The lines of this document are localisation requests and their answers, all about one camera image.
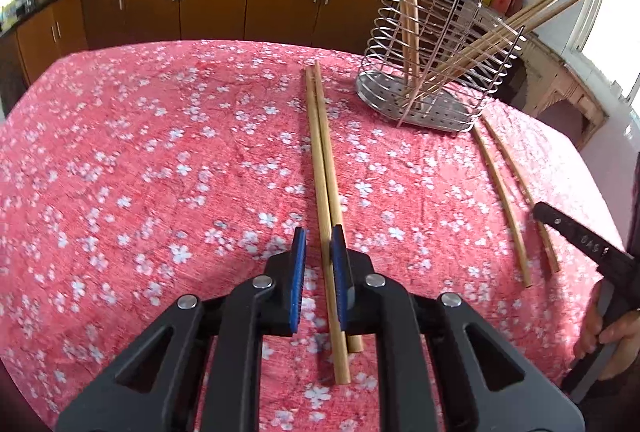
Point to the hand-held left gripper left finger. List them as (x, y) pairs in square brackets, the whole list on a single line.
[(298, 282)]

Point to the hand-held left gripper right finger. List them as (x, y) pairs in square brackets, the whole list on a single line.
[(339, 282)]

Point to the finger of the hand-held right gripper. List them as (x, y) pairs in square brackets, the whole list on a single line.
[(575, 237)]

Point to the person's right hand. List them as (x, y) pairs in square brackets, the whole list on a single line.
[(625, 347)]

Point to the cream wooden side table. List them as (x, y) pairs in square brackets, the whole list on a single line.
[(560, 82)]

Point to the red floral tablecloth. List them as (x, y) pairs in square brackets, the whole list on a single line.
[(150, 162)]

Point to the large bright window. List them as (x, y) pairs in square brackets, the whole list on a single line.
[(615, 12)]

